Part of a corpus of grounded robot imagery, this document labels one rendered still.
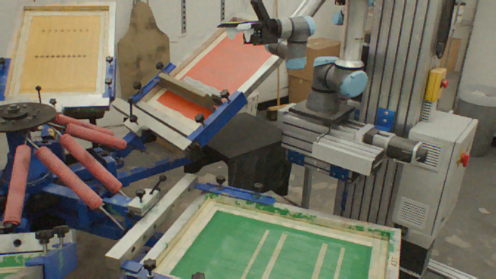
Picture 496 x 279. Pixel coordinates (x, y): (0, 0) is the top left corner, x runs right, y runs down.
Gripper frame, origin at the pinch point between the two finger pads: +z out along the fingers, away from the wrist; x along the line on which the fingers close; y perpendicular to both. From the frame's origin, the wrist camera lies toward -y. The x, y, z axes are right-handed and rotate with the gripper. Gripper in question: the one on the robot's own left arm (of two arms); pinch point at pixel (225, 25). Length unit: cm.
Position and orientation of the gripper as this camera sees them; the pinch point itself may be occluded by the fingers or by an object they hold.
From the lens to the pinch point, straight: 153.0
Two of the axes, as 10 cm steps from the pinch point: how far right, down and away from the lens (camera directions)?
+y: 0.3, 9.5, 3.0
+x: -4.7, -2.5, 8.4
